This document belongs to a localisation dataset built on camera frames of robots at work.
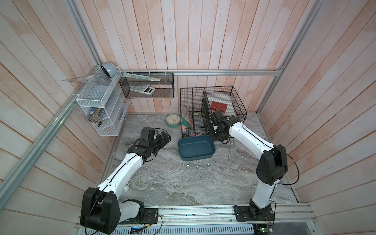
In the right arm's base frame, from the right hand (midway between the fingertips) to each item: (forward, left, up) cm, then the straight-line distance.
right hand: (210, 137), depth 91 cm
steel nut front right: (-13, +2, -11) cm, 18 cm away
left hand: (-7, +26, +5) cm, 27 cm away
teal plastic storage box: (0, +10, -12) cm, 16 cm away
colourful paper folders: (+21, +16, -5) cm, 27 cm away
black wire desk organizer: (+36, +7, -5) cm, 37 cm away
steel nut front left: (-14, +15, -11) cm, 23 cm away
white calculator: (+28, +44, +16) cm, 55 cm away
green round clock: (+22, +27, -8) cm, 35 cm away
